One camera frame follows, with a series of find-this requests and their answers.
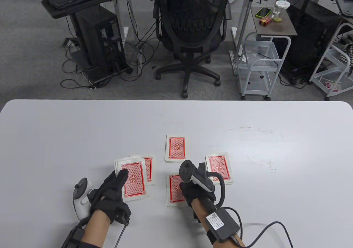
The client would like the tangle of black floor cables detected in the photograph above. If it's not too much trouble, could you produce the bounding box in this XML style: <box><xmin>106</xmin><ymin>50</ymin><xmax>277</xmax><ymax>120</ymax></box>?
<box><xmin>60</xmin><ymin>0</ymin><xmax>161</xmax><ymax>90</ymax></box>

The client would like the black computer tower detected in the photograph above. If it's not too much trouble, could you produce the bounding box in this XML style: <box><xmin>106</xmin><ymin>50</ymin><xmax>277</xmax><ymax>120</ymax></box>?
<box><xmin>74</xmin><ymin>4</ymin><xmax>128</xmax><ymax>72</ymax></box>
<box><xmin>277</xmin><ymin>0</ymin><xmax>344</xmax><ymax>85</ymax></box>

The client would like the thin black glove cable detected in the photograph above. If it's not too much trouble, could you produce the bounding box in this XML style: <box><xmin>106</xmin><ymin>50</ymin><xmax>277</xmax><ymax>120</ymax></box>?
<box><xmin>114</xmin><ymin>225</ymin><xmax>128</xmax><ymax>248</ymax></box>

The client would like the thick black glove cable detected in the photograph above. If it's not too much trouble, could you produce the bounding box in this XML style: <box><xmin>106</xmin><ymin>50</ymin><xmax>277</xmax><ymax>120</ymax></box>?
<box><xmin>207</xmin><ymin>172</ymin><xmax>227</xmax><ymax>209</ymax></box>

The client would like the black stand base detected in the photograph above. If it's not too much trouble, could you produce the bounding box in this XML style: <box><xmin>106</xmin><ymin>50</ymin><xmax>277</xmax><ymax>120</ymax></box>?
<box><xmin>82</xmin><ymin>66</ymin><xmax>133</xmax><ymax>85</ymax></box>

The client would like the person's right hand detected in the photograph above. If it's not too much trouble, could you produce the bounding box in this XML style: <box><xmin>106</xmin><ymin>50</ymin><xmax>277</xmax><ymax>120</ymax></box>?
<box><xmin>179</xmin><ymin>180</ymin><xmax>217</xmax><ymax>208</ymax></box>

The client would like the green-edged smartphone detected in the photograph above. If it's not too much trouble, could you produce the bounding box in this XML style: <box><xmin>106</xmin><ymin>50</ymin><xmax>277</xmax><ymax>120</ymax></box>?
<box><xmin>255</xmin><ymin>7</ymin><xmax>272</xmax><ymax>19</ymax></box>

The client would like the person's left forearm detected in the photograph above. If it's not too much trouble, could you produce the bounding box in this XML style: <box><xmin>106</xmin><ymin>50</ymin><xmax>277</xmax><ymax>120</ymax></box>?
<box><xmin>81</xmin><ymin>210</ymin><xmax>112</xmax><ymax>248</ymax></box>

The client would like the white desk leg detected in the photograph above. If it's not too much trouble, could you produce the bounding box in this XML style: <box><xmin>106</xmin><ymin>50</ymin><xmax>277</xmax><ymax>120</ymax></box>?
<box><xmin>113</xmin><ymin>0</ymin><xmax>130</xmax><ymax>43</ymax></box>

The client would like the brown side table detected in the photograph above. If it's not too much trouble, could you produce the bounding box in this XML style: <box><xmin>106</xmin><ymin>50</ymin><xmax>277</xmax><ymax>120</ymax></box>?
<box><xmin>250</xmin><ymin>6</ymin><xmax>298</xmax><ymax>38</ymax></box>

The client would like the black white checkered board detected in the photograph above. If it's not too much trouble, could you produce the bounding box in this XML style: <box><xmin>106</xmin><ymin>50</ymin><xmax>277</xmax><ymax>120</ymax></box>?
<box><xmin>338</xmin><ymin>44</ymin><xmax>353</xmax><ymax>69</ymax></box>

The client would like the black left forearm sensor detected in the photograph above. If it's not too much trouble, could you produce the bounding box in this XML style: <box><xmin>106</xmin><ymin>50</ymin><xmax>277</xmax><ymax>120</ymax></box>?
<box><xmin>61</xmin><ymin>226</ymin><xmax>84</xmax><ymax>248</ymax></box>

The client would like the aluminium frame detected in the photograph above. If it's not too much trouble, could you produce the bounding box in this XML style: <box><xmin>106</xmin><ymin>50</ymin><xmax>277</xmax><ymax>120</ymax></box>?
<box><xmin>230</xmin><ymin>0</ymin><xmax>259</xmax><ymax>76</ymax></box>

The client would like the person's left hand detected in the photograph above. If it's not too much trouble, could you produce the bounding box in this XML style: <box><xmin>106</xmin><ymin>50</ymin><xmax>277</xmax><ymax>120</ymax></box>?
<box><xmin>87</xmin><ymin>168</ymin><xmax>129</xmax><ymax>225</ymax></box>

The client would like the clear lidded jar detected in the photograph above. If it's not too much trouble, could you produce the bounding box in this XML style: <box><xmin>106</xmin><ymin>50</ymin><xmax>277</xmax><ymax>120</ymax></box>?
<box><xmin>273</xmin><ymin>1</ymin><xmax>291</xmax><ymax>22</ymax></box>

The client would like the black mesh office chair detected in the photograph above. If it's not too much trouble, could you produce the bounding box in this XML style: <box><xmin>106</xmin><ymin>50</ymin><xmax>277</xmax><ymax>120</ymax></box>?
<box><xmin>153</xmin><ymin>0</ymin><xmax>232</xmax><ymax>99</ymax></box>

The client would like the person's right forearm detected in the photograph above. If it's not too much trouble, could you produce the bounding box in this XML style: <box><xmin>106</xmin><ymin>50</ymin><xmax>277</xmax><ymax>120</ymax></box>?
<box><xmin>191</xmin><ymin>198</ymin><xmax>246</xmax><ymax>248</ymax></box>

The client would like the black white right hand controller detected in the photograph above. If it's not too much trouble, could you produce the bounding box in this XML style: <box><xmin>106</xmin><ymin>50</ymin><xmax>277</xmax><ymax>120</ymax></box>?
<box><xmin>179</xmin><ymin>160</ymin><xmax>216</xmax><ymax>193</ymax></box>

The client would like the deck of red-backed cards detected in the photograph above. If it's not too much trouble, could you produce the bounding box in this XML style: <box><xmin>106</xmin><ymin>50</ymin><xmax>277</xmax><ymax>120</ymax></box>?
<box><xmin>114</xmin><ymin>155</ymin><xmax>149</xmax><ymax>202</ymax></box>

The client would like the black wrist sensor box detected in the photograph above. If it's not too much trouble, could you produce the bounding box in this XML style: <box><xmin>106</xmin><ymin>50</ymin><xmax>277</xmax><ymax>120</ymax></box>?
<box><xmin>206</xmin><ymin>208</ymin><xmax>240</xmax><ymax>243</ymax></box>

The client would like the white metal cart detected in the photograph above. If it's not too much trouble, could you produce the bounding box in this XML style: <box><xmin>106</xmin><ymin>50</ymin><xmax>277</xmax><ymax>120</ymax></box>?
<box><xmin>309</xmin><ymin>18</ymin><xmax>353</xmax><ymax>101</ymax></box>
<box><xmin>237</xmin><ymin>32</ymin><xmax>292</xmax><ymax>101</ymax></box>

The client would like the black sensor box cable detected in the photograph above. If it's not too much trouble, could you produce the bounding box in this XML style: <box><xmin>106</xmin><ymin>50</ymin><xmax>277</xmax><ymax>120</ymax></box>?
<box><xmin>225</xmin><ymin>206</ymin><xmax>294</xmax><ymax>248</ymax></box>

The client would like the red white card pack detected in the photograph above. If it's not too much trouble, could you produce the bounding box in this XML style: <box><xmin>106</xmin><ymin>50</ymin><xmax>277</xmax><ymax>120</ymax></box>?
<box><xmin>324</xmin><ymin>81</ymin><xmax>342</xmax><ymax>92</ymax></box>

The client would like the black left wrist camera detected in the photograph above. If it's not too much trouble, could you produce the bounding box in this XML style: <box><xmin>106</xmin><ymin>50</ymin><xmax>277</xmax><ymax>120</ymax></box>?
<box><xmin>112</xmin><ymin>202</ymin><xmax>131</xmax><ymax>226</ymax></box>

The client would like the white left hand controller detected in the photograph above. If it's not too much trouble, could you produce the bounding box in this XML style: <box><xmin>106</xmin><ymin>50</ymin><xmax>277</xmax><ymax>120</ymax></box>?
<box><xmin>73</xmin><ymin>178</ymin><xmax>93</xmax><ymax>221</ymax></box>

